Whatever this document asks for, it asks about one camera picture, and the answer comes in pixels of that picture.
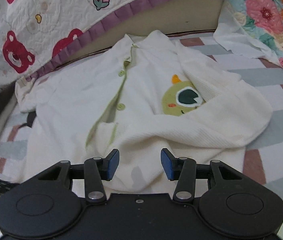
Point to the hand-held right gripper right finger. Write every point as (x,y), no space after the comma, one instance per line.
(167,165)

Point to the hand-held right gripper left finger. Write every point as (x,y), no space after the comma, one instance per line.
(112,165)

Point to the cream knit cardigan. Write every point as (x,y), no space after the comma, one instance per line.
(144,67)

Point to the white bed sheet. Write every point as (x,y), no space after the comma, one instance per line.
(231,40)

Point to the beige bed base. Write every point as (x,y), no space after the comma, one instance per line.
(169,17)

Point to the white bear print quilt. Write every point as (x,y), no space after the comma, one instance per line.
(56,10)

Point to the floral print quilt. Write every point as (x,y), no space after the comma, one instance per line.
(264,12)

